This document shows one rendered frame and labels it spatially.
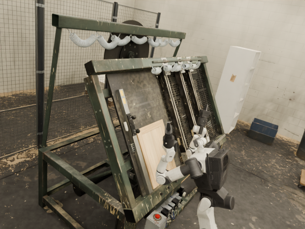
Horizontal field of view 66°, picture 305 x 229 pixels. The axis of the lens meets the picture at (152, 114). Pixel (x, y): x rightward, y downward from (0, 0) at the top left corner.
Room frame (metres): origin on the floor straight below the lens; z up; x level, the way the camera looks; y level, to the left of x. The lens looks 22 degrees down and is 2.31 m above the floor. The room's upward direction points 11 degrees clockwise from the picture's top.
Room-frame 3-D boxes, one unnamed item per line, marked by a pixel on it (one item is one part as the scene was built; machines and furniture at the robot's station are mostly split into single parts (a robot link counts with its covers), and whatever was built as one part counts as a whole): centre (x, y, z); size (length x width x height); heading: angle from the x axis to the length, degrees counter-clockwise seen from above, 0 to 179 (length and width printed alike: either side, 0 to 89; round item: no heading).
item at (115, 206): (2.70, -0.01, 0.41); 2.20 x 1.38 x 0.83; 148
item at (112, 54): (2.83, 0.40, 1.85); 0.80 x 0.06 x 0.80; 148
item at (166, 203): (1.78, -0.36, 0.69); 0.50 x 0.14 x 0.24; 148
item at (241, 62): (5.77, -1.85, 1.03); 0.61 x 0.58 x 2.05; 149
